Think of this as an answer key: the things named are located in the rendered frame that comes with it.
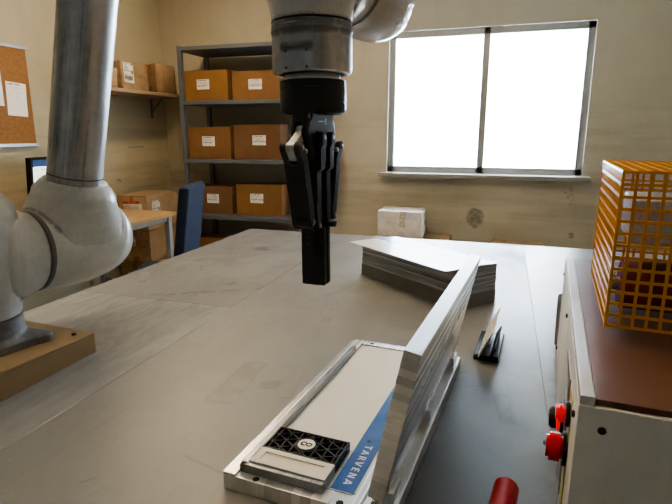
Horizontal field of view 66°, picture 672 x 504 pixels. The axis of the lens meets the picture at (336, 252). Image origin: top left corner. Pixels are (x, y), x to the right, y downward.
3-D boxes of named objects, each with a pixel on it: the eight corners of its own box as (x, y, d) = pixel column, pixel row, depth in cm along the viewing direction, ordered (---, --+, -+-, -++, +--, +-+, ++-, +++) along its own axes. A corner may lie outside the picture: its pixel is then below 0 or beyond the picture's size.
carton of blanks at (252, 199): (237, 214, 448) (235, 183, 442) (245, 211, 464) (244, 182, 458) (282, 216, 437) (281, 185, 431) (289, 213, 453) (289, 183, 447)
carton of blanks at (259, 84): (232, 101, 427) (231, 71, 422) (242, 102, 444) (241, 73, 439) (279, 100, 415) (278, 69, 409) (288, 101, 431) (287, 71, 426)
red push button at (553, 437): (544, 450, 54) (547, 420, 53) (564, 454, 53) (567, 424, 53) (543, 469, 51) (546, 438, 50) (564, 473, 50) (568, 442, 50)
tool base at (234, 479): (352, 349, 102) (352, 332, 101) (460, 367, 94) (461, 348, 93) (223, 487, 62) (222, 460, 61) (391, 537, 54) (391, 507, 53)
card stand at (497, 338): (481, 335, 109) (482, 323, 108) (503, 338, 107) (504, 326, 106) (472, 359, 97) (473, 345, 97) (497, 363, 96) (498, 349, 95)
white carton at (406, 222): (384, 231, 438) (384, 205, 433) (427, 233, 427) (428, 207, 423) (376, 237, 411) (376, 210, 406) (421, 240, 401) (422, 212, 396)
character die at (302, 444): (281, 434, 69) (281, 426, 69) (349, 450, 66) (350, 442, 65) (262, 454, 65) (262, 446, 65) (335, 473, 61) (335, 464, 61)
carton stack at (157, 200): (180, 269, 517) (174, 184, 498) (209, 271, 507) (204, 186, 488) (121, 293, 437) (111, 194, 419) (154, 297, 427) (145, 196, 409)
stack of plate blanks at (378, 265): (361, 273, 157) (361, 240, 155) (395, 268, 164) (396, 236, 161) (457, 311, 124) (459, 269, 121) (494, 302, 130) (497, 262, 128)
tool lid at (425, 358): (470, 253, 89) (481, 256, 88) (443, 351, 95) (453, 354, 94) (403, 349, 49) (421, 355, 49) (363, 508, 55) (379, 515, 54)
